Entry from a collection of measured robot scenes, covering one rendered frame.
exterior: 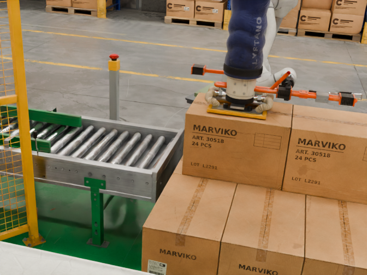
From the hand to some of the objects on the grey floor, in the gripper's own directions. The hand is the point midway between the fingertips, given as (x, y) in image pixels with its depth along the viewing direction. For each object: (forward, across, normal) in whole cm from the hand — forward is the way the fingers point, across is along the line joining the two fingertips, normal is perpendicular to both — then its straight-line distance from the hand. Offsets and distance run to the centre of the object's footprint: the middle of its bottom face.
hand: (287, 92), depth 278 cm
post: (-54, +108, +124) cm, 173 cm away
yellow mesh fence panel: (+66, +108, +171) cm, 213 cm away
